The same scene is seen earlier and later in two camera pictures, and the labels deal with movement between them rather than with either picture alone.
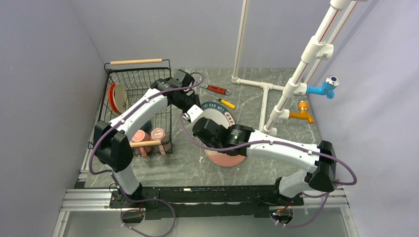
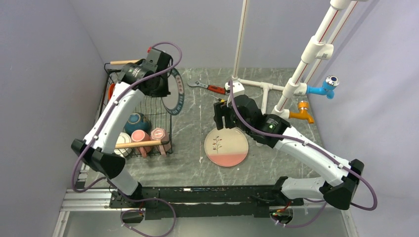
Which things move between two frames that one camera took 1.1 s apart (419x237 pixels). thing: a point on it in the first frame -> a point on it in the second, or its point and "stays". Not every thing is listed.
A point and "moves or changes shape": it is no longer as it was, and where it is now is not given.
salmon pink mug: [141, 135] stays
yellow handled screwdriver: [226, 103] stays
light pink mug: [159, 134] stays
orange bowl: [112, 98] stays
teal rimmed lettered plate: [217, 112] moves or changes shape
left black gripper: [196, 98] -> [164, 92]
